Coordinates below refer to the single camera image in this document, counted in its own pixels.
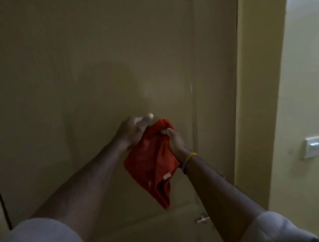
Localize person's left hand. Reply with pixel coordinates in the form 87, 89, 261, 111
113, 113, 155, 150

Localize person's right hand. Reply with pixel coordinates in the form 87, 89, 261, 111
160, 127, 191, 168

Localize red cloth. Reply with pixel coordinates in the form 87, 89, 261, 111
123, 118, 180, 210

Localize beige panel door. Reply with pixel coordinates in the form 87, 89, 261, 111
0, 0, 237, 242

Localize person's right forearm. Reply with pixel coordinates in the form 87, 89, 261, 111
185, 156, 266, 242

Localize person's left forearm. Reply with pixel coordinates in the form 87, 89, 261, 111
31, 139, 130, 241

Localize light grey shirt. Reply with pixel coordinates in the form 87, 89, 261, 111
0, 211, 319, 242

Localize yellow beaded bracelet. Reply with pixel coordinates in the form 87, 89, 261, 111
181, 152, 198, 175

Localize metal door handle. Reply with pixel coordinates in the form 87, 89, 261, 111
195, 213, 210, 224

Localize white light switch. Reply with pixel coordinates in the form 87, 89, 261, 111
304, 136, 319, 159

